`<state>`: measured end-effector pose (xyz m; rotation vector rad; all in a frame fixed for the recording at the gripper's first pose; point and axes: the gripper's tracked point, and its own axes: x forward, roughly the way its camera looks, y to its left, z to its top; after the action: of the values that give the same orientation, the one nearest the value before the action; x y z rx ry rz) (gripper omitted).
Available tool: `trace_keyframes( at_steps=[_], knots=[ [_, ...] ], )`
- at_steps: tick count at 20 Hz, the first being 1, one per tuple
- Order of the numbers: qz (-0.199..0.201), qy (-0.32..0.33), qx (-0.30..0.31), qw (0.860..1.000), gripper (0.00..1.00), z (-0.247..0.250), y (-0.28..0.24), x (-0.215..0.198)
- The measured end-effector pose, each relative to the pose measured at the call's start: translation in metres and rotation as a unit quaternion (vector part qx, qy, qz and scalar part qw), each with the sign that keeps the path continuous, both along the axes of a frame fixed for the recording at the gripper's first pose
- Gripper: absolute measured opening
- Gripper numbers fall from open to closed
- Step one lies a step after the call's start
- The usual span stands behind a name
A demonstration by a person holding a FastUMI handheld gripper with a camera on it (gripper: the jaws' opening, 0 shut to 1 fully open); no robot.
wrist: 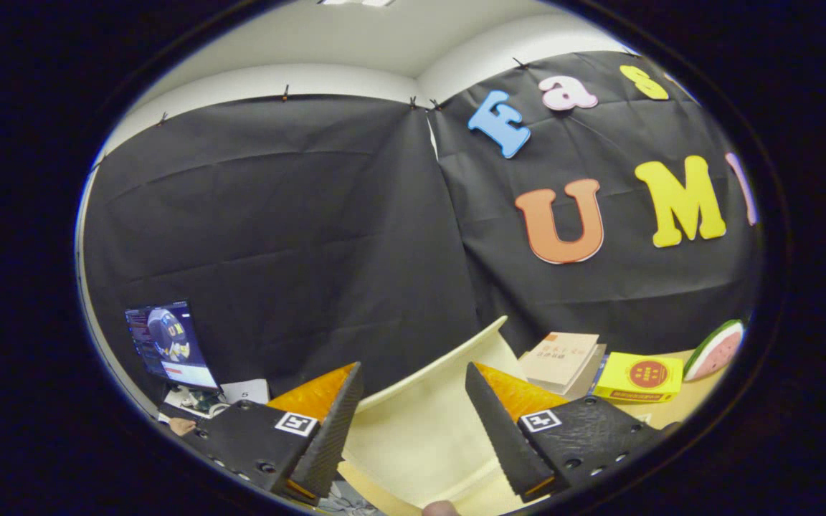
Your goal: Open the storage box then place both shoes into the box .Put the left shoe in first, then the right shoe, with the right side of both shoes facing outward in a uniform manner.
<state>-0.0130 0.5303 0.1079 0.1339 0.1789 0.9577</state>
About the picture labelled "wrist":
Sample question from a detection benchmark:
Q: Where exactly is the person's grey clothing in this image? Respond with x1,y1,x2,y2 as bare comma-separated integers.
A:
316,479,385,516

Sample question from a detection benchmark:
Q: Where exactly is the watermelon slice plush toy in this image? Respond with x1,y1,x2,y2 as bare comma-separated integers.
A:
683,320,745,381

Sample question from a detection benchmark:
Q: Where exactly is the computer monitor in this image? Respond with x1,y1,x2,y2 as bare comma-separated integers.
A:
125,301,219,391

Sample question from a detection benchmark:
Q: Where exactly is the black backdrop cloth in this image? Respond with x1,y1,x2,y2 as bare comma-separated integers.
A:
82,50,761,402

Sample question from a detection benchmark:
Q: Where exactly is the beige fabric storage box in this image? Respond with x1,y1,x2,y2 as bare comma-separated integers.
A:
338,315,528,516

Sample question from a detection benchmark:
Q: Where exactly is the grey cover book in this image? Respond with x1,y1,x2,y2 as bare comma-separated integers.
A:
542,344,607,400

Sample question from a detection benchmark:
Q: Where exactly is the white paper card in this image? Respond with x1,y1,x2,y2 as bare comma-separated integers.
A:
221,379,270,406

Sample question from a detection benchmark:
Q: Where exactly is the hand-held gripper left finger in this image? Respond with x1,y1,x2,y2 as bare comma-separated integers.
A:
191,360,365,504

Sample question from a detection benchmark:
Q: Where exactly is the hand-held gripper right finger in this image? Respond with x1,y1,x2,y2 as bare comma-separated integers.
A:
465,362,672,504

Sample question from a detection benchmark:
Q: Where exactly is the yellow book with red circle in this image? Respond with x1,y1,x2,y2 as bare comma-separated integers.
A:
592,351,684,403

